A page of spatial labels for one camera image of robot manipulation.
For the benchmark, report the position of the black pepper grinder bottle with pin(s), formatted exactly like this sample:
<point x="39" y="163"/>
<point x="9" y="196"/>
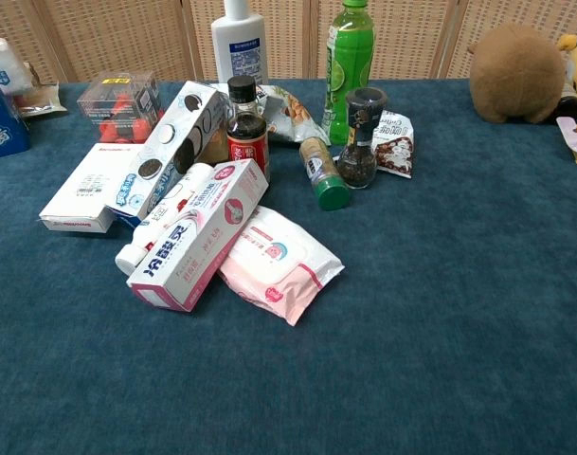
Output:
<point x="361" y="142"/>

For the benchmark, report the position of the pink wet wipes pack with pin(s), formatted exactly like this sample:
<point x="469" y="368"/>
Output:
<point x="278" y="263"/>

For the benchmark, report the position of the green-capped spice jar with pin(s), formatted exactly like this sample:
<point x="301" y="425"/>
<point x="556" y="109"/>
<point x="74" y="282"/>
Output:
<point x="322" y="171"/>

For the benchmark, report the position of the pink white toothpaste box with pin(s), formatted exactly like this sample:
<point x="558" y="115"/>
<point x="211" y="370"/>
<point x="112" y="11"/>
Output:
<point x="198" y="237"/>

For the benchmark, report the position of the dark soy sauce bottle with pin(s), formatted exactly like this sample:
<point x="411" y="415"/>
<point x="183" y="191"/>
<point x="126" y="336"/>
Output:
<point x="247" y="132"/>

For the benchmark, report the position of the blue table cloth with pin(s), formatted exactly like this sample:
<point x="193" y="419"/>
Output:
<point x="364" y="308"/>

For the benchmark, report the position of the nut snack bag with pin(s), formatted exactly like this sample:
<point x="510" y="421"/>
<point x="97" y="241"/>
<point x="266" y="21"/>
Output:
<point x="288" y="114"/>

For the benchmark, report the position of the white tube with cap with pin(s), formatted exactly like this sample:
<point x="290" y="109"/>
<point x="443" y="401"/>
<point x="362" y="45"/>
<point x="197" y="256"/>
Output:
<point x="167" y="213"/>

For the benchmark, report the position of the white brown snack packet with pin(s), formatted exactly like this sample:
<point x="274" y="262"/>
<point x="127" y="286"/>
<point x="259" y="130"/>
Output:
<point x="396" y="147"/>

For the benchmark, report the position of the blue oreo cookie box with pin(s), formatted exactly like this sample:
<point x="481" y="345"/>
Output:
<point x="174" y="147"/>

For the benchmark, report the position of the green lime drink bottle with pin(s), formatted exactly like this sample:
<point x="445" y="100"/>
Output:
<point x="349" y="61"/>

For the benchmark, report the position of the white lotion pump bottle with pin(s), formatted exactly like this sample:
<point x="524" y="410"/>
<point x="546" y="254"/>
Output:
<point x="239" y="45"/>

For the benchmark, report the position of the plain white cardboard box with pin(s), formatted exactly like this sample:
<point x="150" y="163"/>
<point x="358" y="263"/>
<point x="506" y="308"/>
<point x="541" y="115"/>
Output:
<point x="86" y="189"/>

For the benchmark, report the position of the clear box with red items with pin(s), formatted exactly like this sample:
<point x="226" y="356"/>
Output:
<point x="120" y="106"/>

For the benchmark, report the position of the woven wooden folding screen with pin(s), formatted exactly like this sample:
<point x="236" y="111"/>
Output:
<point x="127" y="38"/>

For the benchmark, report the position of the brown plush toy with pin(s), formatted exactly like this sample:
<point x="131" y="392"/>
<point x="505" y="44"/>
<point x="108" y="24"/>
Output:
<point x="517" y="73"/>

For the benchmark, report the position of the clear plastic bag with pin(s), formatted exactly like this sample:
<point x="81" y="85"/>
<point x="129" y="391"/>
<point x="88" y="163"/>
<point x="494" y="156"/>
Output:
<point x="39" y="97"/>

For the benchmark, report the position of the blue printed package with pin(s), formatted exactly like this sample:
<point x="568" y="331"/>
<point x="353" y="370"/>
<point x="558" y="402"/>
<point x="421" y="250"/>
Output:
<point x="1" y="125"/>

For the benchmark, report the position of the white tissue pack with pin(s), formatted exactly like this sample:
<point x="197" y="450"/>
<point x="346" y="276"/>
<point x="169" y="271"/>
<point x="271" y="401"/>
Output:
<point x="4" y="66"/>

